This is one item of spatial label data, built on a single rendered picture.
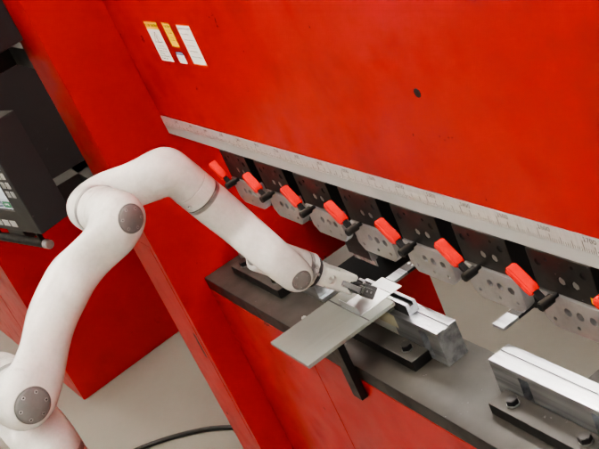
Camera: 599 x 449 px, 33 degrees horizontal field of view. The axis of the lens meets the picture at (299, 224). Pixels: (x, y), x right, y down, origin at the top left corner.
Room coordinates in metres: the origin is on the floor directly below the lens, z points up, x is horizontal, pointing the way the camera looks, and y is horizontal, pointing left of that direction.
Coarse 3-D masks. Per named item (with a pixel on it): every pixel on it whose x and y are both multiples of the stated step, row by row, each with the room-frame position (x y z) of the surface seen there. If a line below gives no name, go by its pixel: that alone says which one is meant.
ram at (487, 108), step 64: (128, 0) 2.70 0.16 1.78; (192, 0) 2.32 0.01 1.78; (256, 0) 2.02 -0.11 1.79; (320, 0) 1.79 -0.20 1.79; (384, 0) 1.60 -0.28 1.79; (448, 0) 1.44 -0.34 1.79; (512, 0) 1.31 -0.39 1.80; (576, 0) 1.20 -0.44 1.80; (192, 64) 2.49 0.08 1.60; (256, 64) 2.14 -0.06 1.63; (320, 64) 1.88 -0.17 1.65; (384, 64) 1.67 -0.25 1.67; (448, 64) 1.49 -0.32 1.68; (512, 64) 1.35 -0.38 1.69; (576, 64) 1.23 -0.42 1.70; (256, 128) 2.29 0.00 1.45; (320, 128) 1.98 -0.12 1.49; (384, 128) 1.74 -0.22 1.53; (448, 128) 1.55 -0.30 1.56; (512, 128) 1.40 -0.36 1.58; (576, 128) 1.27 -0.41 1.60; (384, 192) 1.84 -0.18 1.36; (448, 192) 1.62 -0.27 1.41; (512, 192) 1.45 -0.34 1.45; (576, 192) 1.30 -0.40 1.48; (576, 256) 1.35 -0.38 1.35
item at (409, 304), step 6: (366, 282) 2.19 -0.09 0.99; (372, 282) 2.16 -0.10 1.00; (396, 294) 2.07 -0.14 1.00; (402, 294) 2.05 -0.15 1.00; (396, 300) 2.04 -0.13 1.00; (402, 300) 2.04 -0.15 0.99; (408, 300) 2.02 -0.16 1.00; (414, 300) 2.01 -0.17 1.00; (396, 306) 2.04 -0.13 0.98; (402, 306) 2.02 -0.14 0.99; (408, 306) 2.00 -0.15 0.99; (414, 306) 2.01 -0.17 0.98; (402, 312) 2.03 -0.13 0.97; (408, 312) 2.00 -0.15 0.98; (414, 312) 2.01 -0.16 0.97
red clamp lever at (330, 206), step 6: (324, 204) 2.02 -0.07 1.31; (330, 204) 2.01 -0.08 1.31; (330, 210) 2.00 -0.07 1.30; (336, 210) 2.00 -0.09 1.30; (336, 216) 1.99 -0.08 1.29; (342, 216) 1.98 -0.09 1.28; (342, 222) 1.98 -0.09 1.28; (348, 222) 1.98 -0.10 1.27; (360, 222) 1.97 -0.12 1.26; (348, 228) 1.96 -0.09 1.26; (354, 228) 1.96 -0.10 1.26; (348, 234) 1.96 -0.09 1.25
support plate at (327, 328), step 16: (384, 304) 2.05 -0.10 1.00; (304, 320) 2.14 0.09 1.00; (320, 320) 2.10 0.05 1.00; (336, 320) 2.07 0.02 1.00; (352, 320) 2.04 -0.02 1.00; (288, 336) 2.10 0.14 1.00; (304, 336) 2.07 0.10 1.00; (320, 336) 2.04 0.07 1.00; (336, 336) 2.01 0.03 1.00; (352, 336) 1.99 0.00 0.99; (288, 352) 2.03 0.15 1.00; (304, 352) 2.00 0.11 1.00; (320, 352) 1.97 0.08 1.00
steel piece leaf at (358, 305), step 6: (378, 288) 2.12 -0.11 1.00; (378, 294) 2.10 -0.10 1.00; (384, 294) 2.08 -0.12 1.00; (390, 294) 2.07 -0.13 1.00; (354, 300) 2.12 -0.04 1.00; (360, 300) 2.11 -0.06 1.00; (366, 300) 2.09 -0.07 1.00; (372, 300) 2.08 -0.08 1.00; (378, 300) 2.07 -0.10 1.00; (342, 306) 2.11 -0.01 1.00; (348, 306) 2.09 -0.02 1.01; (354, 306) 2.06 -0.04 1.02; (360, 306) 2.08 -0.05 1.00; (366, 306) 2.07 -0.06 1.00; (372, 306) 2.06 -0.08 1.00; (354, 312) 2.07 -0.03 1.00; (360, 312) 2.06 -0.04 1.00
